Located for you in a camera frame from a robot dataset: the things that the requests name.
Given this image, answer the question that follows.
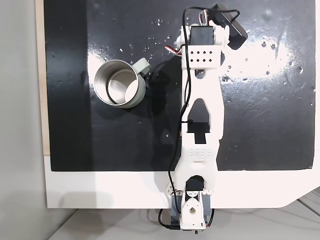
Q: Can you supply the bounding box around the mint green steel mug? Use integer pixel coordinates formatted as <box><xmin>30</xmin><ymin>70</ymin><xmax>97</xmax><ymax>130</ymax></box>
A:
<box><xmin>94</xmin><ymin>57</ymin><xmax>152</xmax><ymax>109</ymax></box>

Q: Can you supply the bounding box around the black table mat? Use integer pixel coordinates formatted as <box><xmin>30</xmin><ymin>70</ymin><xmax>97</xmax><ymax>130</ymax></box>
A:
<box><xmin>43</xmin><ymin>0</ymin><xmax>316</xmax><ymax>173</ymax></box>

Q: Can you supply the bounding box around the black oval camera box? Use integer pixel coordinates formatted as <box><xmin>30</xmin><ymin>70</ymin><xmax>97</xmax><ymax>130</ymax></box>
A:
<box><xmin>209</xmin><ymin>4</ymin><xmax>249</xmax><ymax>50</ymax></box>

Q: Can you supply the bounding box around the black camera cable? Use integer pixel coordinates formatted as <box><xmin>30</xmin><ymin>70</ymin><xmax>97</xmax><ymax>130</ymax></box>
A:
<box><xmin>157</xmin><ymin>6</ymin><xmax>241</xmax><ymax>232</ymax></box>

